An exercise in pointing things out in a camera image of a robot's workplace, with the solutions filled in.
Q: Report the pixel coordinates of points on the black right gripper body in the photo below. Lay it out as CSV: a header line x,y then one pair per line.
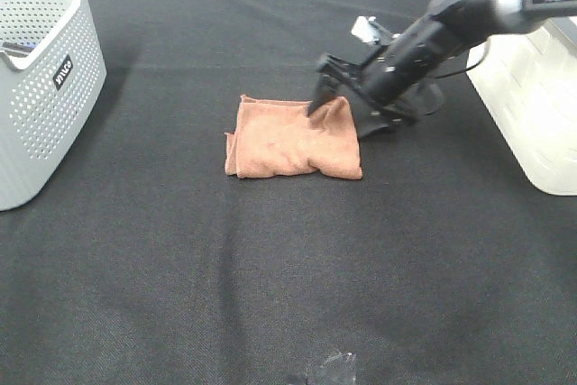
x,y
420,49

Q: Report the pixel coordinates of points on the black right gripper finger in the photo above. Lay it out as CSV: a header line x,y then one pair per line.
x,y
333,72
370,118

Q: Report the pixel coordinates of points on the brown towel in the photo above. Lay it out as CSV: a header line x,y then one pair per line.
x,y
278,138

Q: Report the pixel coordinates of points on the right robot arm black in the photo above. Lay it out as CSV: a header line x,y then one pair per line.
x,y
478,20

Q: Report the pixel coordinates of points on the white plastic storage box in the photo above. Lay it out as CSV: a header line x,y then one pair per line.
x,y
528,84

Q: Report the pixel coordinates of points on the black table cloth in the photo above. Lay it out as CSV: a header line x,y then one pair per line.
x,y
142,262

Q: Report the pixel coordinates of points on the grey perforated plastic basket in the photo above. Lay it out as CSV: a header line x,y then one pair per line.
x,y
52,72

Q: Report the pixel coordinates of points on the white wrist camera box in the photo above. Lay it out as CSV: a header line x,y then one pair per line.
x,y
369,31

